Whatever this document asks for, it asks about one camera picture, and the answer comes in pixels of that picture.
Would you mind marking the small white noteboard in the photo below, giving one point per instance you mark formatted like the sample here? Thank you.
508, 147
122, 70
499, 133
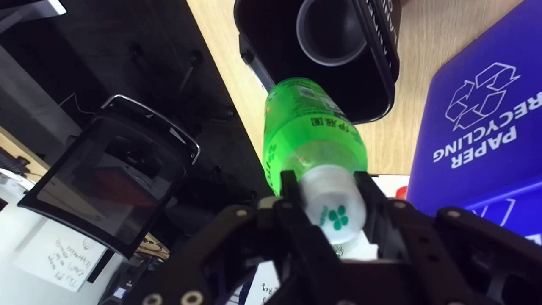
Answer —
56, 260

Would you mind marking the black mesh office chair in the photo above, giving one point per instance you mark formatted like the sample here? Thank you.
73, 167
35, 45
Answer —
106, 180

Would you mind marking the wooden office desk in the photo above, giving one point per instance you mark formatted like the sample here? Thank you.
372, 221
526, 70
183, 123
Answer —
17, 152

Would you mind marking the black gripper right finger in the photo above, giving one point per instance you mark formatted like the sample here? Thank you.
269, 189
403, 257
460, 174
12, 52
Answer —
450, 255

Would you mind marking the large blue paper recycling bin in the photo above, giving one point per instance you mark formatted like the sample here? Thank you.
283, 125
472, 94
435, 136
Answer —
479, 57

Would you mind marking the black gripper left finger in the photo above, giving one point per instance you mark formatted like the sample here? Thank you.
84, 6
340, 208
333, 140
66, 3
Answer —
247, 248

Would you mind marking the black plastic bin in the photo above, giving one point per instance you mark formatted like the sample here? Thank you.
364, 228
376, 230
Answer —
271, 35

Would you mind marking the green plastic bottle white cap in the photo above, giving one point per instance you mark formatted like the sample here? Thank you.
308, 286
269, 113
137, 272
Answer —
305, 130

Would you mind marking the small blue paper recycling bin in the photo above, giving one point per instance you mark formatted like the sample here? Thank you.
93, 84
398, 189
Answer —
508, 192

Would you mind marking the black cup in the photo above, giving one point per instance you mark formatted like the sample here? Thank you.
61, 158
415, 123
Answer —
330, 28

